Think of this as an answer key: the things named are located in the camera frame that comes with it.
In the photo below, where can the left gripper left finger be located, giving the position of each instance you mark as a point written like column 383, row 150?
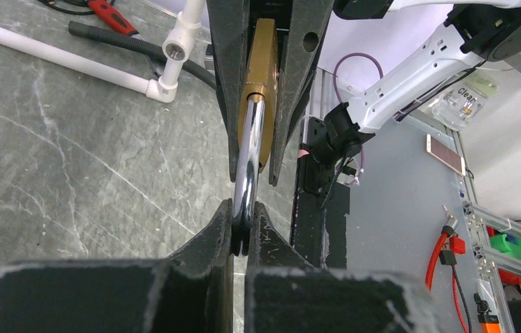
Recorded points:
column 188, row 291

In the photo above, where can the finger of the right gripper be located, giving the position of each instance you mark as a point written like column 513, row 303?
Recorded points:
column 307, row 24
column 229, row 35

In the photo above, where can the white smartphone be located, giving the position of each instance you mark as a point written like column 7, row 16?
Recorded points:
column 445, row 155

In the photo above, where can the green plastic block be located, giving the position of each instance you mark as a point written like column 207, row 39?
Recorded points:
column 507, row 244

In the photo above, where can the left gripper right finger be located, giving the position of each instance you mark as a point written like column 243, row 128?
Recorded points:
column 285, row 293

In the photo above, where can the brass padlock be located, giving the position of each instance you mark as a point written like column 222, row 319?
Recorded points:
column 255, row 129

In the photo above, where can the clear plastic bag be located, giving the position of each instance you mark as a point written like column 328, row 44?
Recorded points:
column 458, row 104

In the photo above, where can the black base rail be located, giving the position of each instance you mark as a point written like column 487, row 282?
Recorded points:
column 320, row 205

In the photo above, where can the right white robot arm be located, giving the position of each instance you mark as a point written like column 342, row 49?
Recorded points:
column 472, row 33

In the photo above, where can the white PVC pipe frame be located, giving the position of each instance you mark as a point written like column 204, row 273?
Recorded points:
column 24, row 75

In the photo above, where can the dark grey rod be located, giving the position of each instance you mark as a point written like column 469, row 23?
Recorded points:
column 152, row 51

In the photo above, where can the aluminium frame rail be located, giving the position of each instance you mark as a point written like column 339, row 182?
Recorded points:
column 497, row 273

